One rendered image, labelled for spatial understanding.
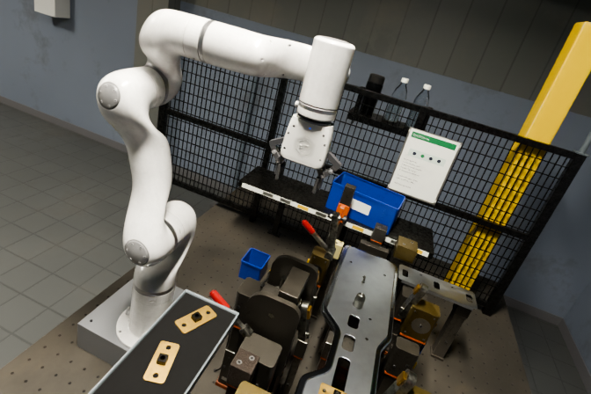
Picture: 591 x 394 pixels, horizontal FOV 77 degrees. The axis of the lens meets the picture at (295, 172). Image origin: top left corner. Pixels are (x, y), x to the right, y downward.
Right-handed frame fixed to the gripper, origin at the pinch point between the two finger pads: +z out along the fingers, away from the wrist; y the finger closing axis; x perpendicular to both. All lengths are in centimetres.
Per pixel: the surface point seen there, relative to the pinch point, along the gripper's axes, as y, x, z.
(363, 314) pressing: 27, 20, 45
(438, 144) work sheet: 37, 90, 3
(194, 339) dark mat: -6.5, -26.2, 28.6
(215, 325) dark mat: -4.8, -21.0, 28.7
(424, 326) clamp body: 47, 27, 46
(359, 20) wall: -32, 226, -36
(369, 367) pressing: 32, 2, 45
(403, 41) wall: 4, 226, -30
